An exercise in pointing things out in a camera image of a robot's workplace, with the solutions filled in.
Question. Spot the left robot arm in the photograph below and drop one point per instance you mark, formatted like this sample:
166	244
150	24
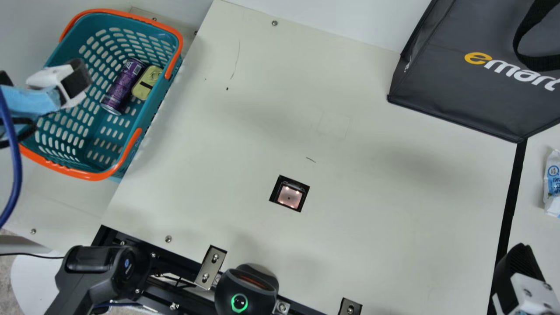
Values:
96	267

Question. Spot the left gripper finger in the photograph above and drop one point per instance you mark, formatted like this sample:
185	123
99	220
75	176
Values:
78	81

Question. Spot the purple can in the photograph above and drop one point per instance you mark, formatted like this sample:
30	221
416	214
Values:
123	85

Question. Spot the small square scanner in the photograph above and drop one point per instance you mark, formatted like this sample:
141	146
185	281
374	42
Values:
289	194

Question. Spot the white round stand base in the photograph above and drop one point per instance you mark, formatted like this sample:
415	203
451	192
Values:
30	284

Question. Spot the teal shopping basket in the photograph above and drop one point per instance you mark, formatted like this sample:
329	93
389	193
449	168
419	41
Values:
94	138

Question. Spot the blue and white wipes pack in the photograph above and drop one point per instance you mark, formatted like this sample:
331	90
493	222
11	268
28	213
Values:
553	183

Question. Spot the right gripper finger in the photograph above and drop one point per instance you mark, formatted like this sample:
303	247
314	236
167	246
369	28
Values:
518	267

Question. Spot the black strip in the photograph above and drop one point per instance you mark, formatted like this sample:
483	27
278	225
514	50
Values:
512	197

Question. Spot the black device with green light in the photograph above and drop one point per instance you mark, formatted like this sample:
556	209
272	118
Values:
245	293

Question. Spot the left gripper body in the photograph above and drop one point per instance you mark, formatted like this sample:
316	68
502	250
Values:
35	103

